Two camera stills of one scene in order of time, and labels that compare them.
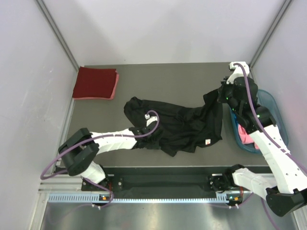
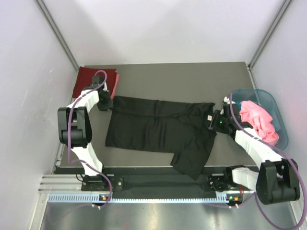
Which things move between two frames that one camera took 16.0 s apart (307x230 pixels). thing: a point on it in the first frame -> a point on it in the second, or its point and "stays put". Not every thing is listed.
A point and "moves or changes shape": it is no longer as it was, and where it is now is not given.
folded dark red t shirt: x=94 y=83 stays put
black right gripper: x=224 y=86 -> x=213 y=125
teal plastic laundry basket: x=267 y=99 stays put
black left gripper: x=156 y=145 -> x=108 y=105
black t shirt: x=180 y=127 moves or changes shape
